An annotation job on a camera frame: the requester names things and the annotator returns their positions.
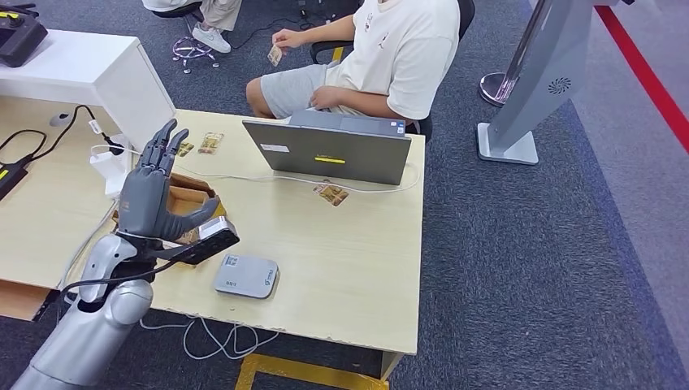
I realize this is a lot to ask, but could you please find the person's left hand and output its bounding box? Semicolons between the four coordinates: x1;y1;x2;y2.
310;84;345;111

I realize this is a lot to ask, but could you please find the person's right hand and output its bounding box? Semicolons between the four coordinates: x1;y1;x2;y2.
271;28;308;52

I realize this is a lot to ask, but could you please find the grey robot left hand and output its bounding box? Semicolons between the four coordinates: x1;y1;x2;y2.
117;119;222;243

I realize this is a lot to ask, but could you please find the background person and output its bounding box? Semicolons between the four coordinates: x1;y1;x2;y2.
141;0;243;55

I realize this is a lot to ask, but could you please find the grey card reader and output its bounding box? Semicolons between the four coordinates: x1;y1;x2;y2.
213;253;280;301

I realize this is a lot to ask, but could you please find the cardboard organizer box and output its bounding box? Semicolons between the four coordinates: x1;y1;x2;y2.
110;171;228;249

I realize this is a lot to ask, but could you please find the white power adapter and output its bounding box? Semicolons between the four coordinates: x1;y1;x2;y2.
89;134;133;197

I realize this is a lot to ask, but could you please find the grey laptop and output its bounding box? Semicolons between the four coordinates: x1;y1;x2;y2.
241;110;414;188

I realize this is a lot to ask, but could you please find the black stool chrome base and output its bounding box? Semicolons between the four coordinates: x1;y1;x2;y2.
152;2;222;75

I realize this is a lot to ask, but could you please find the black power brick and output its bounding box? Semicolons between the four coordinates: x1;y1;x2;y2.
0;161;31;203

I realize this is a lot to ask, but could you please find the white cabinet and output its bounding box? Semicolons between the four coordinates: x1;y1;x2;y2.
0;29;178;153

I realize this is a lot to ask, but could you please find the black remote controller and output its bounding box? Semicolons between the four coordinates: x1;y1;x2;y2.
0;2;50;69

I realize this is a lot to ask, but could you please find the grey kiosk stand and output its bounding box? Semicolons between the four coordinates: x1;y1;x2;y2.
477;0;636;167

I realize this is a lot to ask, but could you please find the black floor cable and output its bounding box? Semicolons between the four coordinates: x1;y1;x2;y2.
231;15;309;51

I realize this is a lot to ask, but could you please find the black cable with plug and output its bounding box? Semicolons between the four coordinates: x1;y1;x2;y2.
21;105;126;165

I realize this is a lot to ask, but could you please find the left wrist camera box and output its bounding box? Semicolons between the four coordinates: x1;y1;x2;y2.
161;214;241;266

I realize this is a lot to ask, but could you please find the looped black cable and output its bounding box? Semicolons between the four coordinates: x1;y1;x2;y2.
0;129;50;163

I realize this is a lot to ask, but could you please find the chrome stanchion post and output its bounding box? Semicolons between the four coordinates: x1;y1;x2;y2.
479;0;556;109

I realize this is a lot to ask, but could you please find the yellow metal frame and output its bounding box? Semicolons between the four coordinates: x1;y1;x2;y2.
235;353;390;390

